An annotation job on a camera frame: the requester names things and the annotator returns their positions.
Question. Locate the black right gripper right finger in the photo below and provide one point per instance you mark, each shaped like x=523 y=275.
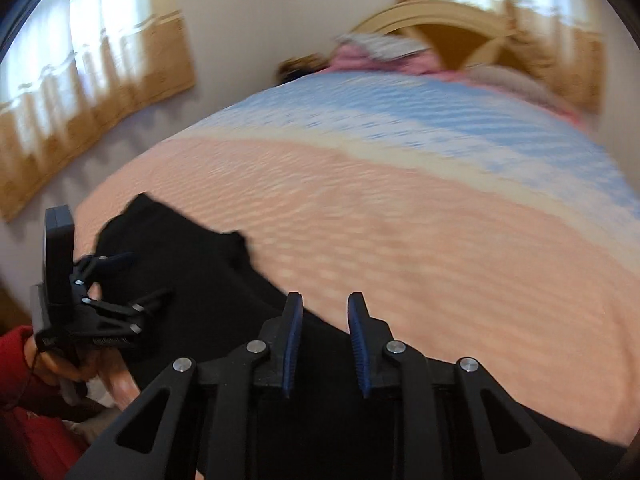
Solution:
x=507 y=443

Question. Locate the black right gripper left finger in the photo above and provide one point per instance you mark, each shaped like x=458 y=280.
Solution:
x=192 y=407

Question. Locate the left hand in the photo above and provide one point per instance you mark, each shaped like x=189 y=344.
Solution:
x=75 y=364

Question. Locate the pink blue dotted bedspread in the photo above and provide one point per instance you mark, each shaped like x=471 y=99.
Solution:
x=474 y=223

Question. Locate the beige side window curtain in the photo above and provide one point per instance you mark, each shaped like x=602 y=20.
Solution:
x=75 y=70

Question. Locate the brown plush toy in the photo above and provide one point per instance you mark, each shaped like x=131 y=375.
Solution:
x=295 y=68

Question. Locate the striped pillow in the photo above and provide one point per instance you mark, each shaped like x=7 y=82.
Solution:
x=521 y=84

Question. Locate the pink folded blanket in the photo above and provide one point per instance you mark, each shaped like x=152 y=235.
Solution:
x=352 y=59

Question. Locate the grey patterned pillow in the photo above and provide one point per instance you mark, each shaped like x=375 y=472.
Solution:
x=384 y=47

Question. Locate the cream wooden headboard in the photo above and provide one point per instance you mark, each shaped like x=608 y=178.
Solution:
x=461 y=35

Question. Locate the beige curtain behind headboard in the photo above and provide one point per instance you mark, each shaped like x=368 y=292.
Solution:
x=561 y=41

